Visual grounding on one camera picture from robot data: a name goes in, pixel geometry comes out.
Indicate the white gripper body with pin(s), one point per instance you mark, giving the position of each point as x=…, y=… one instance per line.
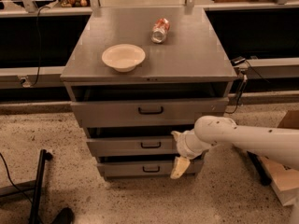
x=183, y=146

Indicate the grey drawer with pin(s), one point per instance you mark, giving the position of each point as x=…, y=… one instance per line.
x=146, y=112
x=135, y=169
x=132, y=146

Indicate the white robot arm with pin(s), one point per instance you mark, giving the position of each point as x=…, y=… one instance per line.
x=277, y=144

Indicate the grey top drawer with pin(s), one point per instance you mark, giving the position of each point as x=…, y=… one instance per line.
x=146, y=112

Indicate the grey drawer cabinet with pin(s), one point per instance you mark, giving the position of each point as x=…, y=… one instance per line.
x=189, y=64

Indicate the grey bottom drawer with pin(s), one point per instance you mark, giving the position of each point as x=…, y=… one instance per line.
x=135, y=169

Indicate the black stand leg right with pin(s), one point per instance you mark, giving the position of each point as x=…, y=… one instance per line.
x=265, y=180

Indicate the black stand leg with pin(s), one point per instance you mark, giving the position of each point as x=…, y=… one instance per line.
x=66, y=216
x=265, y=180

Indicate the white bowl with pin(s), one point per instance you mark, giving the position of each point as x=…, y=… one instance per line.
x=123, y=57

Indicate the black power adapter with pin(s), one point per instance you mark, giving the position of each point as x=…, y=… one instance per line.
x=238, y=60

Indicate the cardboard box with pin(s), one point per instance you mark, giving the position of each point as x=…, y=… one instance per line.
x=285, y=181

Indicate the orange soda can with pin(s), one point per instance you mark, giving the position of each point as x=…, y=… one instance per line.
x=160, y=30

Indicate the black stand leg left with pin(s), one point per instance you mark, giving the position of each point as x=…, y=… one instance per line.
x=66, y=216

